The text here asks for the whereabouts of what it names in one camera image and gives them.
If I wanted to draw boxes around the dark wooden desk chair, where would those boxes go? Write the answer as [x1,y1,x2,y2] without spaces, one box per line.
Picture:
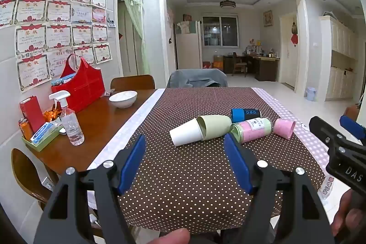
[232,52,248,77]

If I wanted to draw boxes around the blue and black cup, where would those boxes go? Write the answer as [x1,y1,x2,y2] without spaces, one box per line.
[230,108,262,124]

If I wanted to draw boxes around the brown polka dot tablecloth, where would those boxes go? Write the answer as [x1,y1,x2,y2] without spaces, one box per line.
[114,87,326,233]

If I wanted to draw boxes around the white refrigerator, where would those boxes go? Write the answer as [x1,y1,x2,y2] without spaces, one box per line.
[175,20,203,70]

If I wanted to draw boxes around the person's left hand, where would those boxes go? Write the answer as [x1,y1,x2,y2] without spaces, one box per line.
[149,228,191,244]

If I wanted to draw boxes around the white door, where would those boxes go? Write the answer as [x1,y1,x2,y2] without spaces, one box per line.
[280,12,299,88]

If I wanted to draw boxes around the green curtain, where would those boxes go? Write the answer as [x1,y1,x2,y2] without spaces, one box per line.
[117,0,151,76]

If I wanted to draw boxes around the clear spray bottle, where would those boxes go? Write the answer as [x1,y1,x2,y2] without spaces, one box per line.
[48,90,85,146]

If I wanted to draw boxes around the blue tissue pack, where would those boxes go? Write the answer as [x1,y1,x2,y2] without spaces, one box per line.
[30,122,58,145]

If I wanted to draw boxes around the blue bin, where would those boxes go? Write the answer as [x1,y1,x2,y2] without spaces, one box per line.
[305,87,317,102]

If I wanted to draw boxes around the red tote bag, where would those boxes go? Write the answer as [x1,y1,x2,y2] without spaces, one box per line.
[51,54,105,114]

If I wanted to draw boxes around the red box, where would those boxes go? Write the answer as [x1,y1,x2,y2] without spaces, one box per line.
[20,96,46,134]

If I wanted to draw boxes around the wooden dining table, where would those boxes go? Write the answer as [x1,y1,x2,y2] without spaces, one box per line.
[26,90,157,174]

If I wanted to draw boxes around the green tray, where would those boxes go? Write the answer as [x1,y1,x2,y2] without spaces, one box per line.
[25,121,67,152]

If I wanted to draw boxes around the white bowl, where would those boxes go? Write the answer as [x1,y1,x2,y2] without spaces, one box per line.
[109,90,138,109]

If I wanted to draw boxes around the dark wooden desk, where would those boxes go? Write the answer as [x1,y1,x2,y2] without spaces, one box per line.
[223,52,280,81]

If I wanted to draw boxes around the person's right hand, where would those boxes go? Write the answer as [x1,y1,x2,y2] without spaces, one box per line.
[331,189,366,236]

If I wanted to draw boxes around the chair with grey jacket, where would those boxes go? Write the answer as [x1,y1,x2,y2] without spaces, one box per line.
[167,69,228,88]

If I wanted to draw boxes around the orange can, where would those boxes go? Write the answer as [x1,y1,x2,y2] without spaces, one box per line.
[19,118,33,142]

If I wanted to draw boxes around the pink and green labelled cup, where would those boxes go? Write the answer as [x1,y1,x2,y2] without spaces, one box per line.
[229,117,273,144]

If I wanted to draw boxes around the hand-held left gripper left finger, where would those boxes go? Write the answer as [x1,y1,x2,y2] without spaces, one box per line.
[34,134,147,244]

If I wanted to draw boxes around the wall of award certificates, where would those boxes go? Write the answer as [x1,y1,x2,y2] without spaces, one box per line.
[0,0,116,94]

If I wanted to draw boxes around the white wall cabinet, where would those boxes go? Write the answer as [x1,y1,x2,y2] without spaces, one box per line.
[319,15,359,102]

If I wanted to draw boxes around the red hanging ornament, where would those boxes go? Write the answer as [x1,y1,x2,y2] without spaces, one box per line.
[290,18,299,46]

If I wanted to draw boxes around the orange snack packets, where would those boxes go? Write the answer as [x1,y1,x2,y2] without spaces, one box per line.
[43,108,62,121]

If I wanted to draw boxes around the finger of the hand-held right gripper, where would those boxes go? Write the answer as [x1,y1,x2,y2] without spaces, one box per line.
[339,115,366,145]
[309,116,349,156]

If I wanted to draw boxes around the pale green cup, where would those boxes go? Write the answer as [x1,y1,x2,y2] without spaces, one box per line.
[196,115,233,142]

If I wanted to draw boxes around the window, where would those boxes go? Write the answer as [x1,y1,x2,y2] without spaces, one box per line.
[202,15,239,47]

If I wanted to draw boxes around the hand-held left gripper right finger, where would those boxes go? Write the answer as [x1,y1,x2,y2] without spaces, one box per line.
[221,134,336,244]

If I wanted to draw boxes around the white paper cup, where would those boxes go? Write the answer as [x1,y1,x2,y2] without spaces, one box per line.
[169,118,206,147]

